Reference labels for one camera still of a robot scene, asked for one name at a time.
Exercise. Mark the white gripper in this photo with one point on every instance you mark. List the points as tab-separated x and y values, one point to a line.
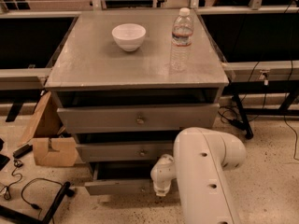
162	181

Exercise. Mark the grey bottom drawer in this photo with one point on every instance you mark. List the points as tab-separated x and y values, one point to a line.
120	177

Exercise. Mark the grey drawer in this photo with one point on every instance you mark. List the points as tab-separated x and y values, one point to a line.
135	118
120	177
124	151

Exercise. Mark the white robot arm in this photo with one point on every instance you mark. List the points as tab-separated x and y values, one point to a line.
199	158

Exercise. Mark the grey middle drawer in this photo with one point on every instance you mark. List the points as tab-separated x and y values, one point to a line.
124	151

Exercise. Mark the grey top drawer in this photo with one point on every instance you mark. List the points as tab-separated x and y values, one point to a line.
135	118

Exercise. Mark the grey drawer cabinet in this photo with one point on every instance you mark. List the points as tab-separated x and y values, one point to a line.
92	70

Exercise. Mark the black table leg right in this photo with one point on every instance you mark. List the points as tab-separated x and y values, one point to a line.
244	123

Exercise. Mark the black stand base left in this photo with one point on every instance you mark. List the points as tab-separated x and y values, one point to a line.
20	218

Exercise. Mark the brown cardboard box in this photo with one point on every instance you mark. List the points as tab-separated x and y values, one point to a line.
43	133

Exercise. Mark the black device on floor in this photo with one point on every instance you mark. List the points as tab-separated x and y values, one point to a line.
20	152

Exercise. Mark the white ceramic bowl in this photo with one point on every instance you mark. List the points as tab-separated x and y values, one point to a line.
129	36

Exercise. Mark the clear plastic water bottle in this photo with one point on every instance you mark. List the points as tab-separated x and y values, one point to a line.
181	41

